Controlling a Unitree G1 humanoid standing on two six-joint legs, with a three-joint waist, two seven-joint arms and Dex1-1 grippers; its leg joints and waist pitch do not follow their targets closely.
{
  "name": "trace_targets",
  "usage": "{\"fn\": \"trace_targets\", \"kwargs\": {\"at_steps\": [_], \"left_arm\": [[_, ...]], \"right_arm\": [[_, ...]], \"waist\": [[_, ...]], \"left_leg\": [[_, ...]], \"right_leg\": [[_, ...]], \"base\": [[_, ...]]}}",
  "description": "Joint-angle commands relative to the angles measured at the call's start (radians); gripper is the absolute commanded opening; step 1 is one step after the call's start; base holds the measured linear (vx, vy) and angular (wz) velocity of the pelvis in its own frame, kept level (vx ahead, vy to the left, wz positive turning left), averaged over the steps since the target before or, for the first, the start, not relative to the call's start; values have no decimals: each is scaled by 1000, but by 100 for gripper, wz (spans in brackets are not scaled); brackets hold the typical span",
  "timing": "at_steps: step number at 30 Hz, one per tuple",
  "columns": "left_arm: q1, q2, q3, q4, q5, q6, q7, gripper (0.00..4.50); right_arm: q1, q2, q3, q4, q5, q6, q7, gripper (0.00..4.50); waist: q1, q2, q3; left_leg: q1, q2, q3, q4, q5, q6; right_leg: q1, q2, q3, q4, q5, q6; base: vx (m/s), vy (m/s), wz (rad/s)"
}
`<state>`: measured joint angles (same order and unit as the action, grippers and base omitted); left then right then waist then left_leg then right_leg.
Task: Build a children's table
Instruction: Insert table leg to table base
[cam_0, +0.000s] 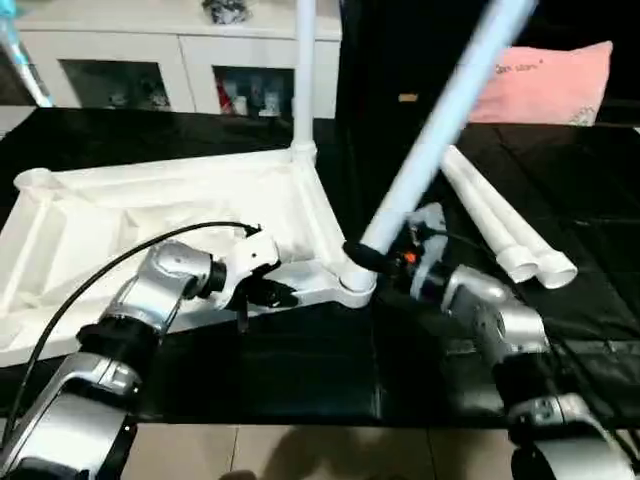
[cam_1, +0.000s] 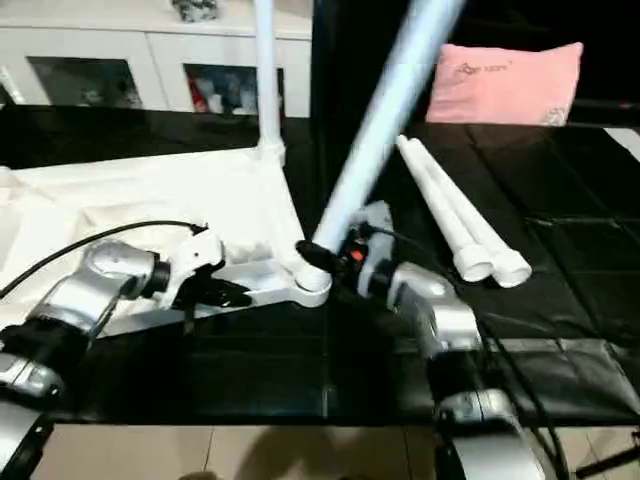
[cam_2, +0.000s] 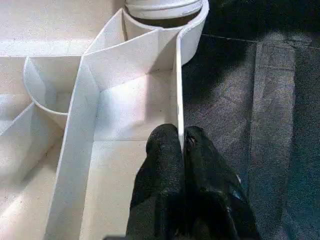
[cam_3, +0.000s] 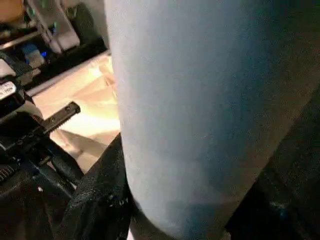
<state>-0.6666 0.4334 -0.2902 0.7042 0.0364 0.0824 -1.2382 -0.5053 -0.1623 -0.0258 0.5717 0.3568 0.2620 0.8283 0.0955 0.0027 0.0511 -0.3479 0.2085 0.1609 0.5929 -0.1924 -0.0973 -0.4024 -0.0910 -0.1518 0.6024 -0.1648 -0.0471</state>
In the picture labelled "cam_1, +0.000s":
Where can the white plastic table top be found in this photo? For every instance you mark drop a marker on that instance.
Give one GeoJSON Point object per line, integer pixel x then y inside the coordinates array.
{"type": "Point", "coordinates": [150, 200]}

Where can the white plastic table leg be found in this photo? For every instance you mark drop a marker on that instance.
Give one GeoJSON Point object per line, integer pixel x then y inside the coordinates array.
{"type": "Point", "coordinates": [268, 80]}
{"type": "Point", "coordinates": [385, 130]}
{"type": "Point", "coordinates": [480, 225]}
{"type": "Point", "coordinates": [445, 210]}

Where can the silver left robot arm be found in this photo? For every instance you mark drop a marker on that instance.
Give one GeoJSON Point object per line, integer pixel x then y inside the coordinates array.
{"type": "Point", "coordinates": [70, 310]}

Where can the black work mat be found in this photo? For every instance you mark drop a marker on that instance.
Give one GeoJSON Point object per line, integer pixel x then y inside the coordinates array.
{"type": "Point", "coordinates": [560, 230]}

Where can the pink pillow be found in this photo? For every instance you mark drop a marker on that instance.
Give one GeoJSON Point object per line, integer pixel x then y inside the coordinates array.
{"type": "Point", "coordinates": [505, 85]}

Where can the white glass-door cabinet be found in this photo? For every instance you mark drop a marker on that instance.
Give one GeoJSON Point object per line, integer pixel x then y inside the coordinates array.
{"type": "Point", "coordinates": [130, 50]}

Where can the small black white trinket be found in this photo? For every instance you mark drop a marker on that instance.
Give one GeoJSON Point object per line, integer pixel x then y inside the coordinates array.
{"type": "Point", "coordinates": [196, 9]}

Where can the black metal stand leg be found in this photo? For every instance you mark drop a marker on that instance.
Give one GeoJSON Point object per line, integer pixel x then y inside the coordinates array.
{"type": "Point", "coordinates": [612, 464]}

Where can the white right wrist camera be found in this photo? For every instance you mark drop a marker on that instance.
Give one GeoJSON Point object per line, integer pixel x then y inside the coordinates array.
{"type": "Point", "coordinates": [375, 222]}

